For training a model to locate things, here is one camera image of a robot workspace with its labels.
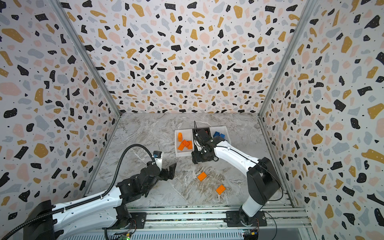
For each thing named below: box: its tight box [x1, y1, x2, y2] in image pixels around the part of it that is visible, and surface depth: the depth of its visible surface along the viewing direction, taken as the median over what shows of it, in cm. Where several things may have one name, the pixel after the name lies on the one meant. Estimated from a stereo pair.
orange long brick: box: [197, 171, 207, 182], surface depth 89 cm
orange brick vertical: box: [178, 132, 183, 142], surface depth 105 cm
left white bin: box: [174, 129, 194, 158], surface depth 104 cm
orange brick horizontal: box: [177, 139, 190, 151], surface depth 104 cm
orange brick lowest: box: [216, 184, 226, 195], surface depth 85 cm
